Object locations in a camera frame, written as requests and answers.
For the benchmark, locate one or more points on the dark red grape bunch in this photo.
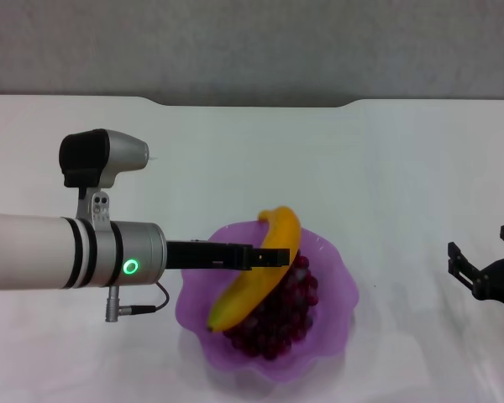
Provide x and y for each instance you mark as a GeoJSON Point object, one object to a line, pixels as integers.
{"type": "Point", "coordinates": [285, 310]}

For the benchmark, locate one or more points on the purple scalloped plastic bowl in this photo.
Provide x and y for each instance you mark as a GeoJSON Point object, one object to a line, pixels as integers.
{"type": "Point", "coordinates": [336, 294]}

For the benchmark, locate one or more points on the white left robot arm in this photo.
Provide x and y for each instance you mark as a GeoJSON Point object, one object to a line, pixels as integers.
{"type": "Point", "coordinates": [33, 252]}

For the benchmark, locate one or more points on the yellow banana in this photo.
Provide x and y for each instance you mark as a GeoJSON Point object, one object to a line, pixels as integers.
{"type": "Point", "coordinates": [277, 235]}

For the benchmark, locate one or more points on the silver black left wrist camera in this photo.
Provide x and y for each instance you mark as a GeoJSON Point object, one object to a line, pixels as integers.
{"type": "Point", "coordinates": [117, 155]}

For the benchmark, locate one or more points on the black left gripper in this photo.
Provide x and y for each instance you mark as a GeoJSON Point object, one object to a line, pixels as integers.
{"type": "Point", "coordinates": [206, 256]}

